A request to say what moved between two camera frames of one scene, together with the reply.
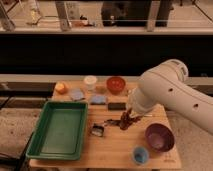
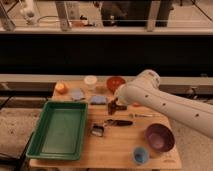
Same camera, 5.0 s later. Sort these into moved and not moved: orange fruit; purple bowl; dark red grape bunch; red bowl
Moved: dark red grape bunch
Not moved: purple bowl; red bowl; orange fruit
